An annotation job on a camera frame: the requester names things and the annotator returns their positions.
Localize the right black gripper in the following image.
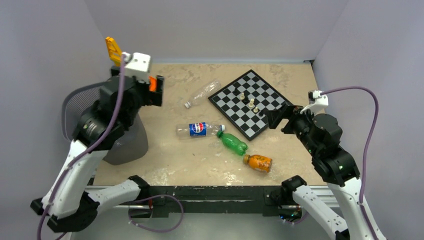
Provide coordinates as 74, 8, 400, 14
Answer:
264, 101, 320, 155

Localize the pepsi labelled clear bottle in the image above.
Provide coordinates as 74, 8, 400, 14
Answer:
175, 122, 226, 140

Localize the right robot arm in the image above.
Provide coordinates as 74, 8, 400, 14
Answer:
260, 103, 386, 240

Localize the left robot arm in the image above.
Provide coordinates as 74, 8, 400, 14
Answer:
30, 67, 165, 233

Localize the grey mesh waste bin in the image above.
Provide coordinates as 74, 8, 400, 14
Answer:
61, 82, 149, 166

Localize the white chess queen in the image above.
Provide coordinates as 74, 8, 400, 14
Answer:
248, 98, 255, 108

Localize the yellow toy ladder piece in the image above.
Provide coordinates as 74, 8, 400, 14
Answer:
105, 36, 122, 67

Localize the black and white chessboard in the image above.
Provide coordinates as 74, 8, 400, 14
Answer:
208, 69, 291, 141

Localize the orange juice bottle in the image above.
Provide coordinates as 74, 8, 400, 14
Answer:
243, 154, 273, 173

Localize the green plastic bottle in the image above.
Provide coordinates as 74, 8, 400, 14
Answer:
216, 131, 249, 156

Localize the orange ring toy with blocks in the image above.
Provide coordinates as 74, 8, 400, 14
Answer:
149, 76, 157, 92

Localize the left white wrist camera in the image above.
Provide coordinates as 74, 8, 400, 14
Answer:
121, 51, 152, 84

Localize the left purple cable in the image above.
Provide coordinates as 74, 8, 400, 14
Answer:
36, 52, 185, 240

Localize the purple cable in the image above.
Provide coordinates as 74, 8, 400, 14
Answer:
36, 52, 185, 240
281, 86, 380, 240

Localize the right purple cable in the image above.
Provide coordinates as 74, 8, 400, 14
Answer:
281, 86, 380, 240

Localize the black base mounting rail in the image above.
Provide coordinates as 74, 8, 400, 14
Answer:
117, 185, 304, 220

